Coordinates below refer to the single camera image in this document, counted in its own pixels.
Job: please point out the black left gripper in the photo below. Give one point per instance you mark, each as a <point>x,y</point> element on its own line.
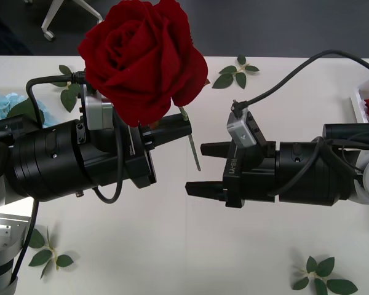
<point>107,159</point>

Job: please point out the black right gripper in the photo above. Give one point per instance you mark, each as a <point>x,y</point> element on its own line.
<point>252,175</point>

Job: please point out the loose green leaf twig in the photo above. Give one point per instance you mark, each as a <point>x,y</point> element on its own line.
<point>41,257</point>
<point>224,80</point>
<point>69,99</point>
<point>325,266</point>

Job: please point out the shallow white box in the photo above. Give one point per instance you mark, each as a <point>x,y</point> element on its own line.
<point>358,107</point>

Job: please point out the white chair base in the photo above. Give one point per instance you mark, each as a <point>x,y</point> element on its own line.
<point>50,21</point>

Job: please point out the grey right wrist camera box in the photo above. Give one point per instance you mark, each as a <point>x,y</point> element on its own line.
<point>238,129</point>

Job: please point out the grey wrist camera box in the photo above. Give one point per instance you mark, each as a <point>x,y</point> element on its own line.
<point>95,113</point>
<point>238,129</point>

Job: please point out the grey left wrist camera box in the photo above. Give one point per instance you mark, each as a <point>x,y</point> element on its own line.
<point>95,113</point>

